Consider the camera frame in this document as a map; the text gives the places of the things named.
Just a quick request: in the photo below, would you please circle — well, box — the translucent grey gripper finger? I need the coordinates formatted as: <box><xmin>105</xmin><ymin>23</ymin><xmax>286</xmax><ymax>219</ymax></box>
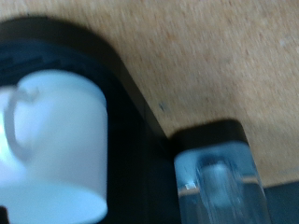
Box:
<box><xmin>173</xmin><ymin>140</ymin><xmax>273</xmax><ymax>224</ymax></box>

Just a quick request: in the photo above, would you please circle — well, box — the black Keurig coffee machine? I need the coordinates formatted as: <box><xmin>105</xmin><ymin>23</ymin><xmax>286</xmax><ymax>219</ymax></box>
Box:
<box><xmin>0</xmin><ymin>17</ymin><xmax>183</xmax><ymax>224</ymax></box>

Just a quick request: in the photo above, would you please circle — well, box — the white mug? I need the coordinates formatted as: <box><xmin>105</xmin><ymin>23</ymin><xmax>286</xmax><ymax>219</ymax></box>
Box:
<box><xmin>0</xmin><ymin>68</ymin><xmax>109</xmax><ymax>224</ymax></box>

